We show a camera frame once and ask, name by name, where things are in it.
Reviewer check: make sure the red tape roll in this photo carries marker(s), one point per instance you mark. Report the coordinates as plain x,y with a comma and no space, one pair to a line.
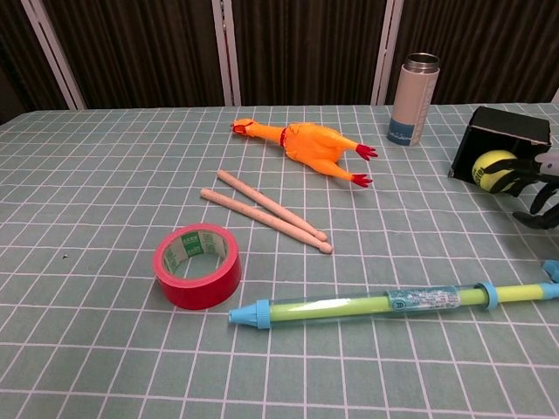
216,279

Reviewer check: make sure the blue green water pump toy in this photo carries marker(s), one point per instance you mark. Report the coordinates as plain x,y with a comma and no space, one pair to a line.
349,305

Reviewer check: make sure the checkered green tablecloth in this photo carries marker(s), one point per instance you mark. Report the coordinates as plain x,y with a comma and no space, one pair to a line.
131,349

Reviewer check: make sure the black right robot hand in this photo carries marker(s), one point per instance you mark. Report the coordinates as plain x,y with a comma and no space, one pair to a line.
539,192

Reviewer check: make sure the yellow tennis ball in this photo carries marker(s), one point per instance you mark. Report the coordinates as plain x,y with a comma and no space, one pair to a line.
488,171

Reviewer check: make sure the black cardboard box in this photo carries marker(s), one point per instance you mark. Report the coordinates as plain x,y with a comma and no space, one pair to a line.
506,124

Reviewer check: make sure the orange rubber chicken toy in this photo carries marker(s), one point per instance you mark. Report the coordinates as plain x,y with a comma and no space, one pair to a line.
312,144

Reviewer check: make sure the white steel thermos bottle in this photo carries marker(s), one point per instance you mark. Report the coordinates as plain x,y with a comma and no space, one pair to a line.
410,105

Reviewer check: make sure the white partition frame post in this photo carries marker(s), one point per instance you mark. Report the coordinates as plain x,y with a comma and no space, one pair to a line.
52,52
226,52
386,52

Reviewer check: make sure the wooden drumstick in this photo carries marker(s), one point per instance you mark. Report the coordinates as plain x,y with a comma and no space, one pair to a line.
262,217
271,205

